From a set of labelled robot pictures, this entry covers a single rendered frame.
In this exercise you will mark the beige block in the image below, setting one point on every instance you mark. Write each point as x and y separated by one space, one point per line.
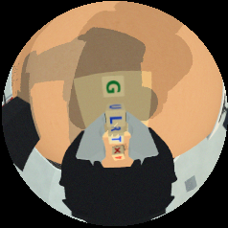
116 135
113 86
115 114
118 153

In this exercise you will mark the tan flat mat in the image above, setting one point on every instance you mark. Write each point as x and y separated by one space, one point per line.
137 97

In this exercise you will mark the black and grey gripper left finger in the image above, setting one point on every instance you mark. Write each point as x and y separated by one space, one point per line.
84 150

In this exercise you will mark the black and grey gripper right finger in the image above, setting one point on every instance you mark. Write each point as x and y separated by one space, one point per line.
145 144

